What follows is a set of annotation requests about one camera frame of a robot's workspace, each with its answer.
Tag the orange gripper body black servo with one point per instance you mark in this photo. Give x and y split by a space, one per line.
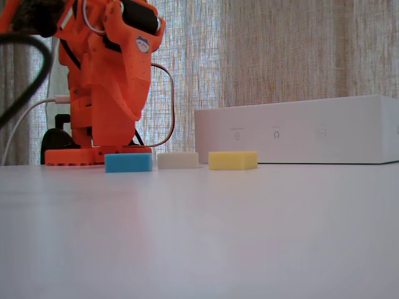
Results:
110 103

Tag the orange gripper finger with sticker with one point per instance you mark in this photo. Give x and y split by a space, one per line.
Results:
137 78

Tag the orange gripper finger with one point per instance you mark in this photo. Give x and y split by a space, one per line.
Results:
106 68

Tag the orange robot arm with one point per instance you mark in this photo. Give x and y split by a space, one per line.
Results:
81 109

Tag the blue foam cuboid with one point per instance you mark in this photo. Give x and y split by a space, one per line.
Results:
127 162

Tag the cream foam cuboid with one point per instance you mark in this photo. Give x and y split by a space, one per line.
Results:
177 160

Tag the yellow foam cuboid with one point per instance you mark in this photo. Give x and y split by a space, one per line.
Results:
232 160

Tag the white cardboard box bin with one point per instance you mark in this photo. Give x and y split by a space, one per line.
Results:
296 124

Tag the black table clamp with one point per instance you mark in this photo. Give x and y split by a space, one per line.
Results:
56 140

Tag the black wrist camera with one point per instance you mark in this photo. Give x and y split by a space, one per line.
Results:
37 15

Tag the orange robot base plate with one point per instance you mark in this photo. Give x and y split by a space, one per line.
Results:
71 155

